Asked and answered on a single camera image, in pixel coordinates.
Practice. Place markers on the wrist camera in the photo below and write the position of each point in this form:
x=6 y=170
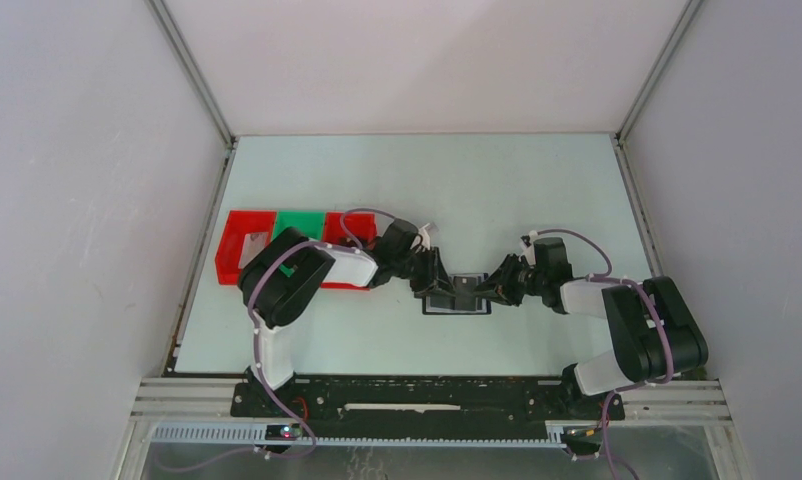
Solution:
x=527 y=247
x=427 y=233

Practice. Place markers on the left red plastic bin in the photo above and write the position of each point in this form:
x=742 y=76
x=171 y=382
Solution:
x=245 y=234

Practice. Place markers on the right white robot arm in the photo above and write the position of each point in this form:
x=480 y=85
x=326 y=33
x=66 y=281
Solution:
x=653 y=333

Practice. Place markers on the green plastic bin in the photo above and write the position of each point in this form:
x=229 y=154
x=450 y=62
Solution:
x=300 y=225

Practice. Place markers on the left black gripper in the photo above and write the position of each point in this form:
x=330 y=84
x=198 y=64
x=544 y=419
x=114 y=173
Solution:
x=434 y=277

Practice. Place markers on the black leather card holder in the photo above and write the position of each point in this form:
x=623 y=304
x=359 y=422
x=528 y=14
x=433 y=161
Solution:
x=443 y=306

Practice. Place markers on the red plastic bin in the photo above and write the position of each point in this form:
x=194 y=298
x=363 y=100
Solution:
x=338 y=231
x=245 y=234

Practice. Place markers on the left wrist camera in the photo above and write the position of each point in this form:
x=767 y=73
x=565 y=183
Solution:
x=427 y=233

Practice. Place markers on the right red plastic bin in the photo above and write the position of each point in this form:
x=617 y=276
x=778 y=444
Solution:
x=338 y=231

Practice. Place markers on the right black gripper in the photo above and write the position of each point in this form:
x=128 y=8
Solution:
x=498 y=286

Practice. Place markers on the aluminium frame rail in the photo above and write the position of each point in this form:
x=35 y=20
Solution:
x=678 y=403

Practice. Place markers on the grey card in bin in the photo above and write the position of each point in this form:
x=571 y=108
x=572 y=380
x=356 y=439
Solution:
x=253 y=244

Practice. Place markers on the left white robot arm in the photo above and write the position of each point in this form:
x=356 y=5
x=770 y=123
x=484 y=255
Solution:
x=280 y=282

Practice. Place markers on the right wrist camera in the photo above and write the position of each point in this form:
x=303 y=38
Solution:
x=527 y=247

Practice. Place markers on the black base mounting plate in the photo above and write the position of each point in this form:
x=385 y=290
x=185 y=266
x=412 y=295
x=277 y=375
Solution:
x=463 y=408

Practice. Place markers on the black VIP card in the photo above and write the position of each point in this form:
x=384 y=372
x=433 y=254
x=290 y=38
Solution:
x=465 y=300

